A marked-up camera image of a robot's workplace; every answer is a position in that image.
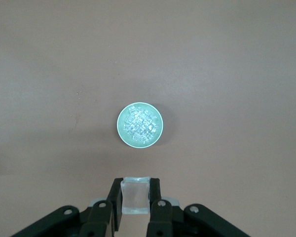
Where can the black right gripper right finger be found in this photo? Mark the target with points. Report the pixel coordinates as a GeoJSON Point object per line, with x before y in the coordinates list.
{"type": "Point", "coordinates": [167, 222]}

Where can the green ceramic bowl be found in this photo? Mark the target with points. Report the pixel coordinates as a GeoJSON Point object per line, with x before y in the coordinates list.
{"type": "Point", "coordinates": [121, 130]}

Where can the pile of clear ice cubes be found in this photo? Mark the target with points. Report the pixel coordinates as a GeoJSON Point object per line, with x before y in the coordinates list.
{"type": "Point", "coordinates": [140, 124]}

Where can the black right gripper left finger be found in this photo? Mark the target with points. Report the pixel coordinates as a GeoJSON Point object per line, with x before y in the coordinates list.
{"type": "Point", "coordinates": [96, 219]}

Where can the single clear ice cube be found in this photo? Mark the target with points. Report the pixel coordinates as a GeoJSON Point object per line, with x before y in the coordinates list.
{"type": "Point", "coordinates": [135, 197]}

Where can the brown table cover sheet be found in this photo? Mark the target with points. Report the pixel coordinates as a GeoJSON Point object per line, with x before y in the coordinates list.
{"type": "Point", "coordinates": [148, 49]}

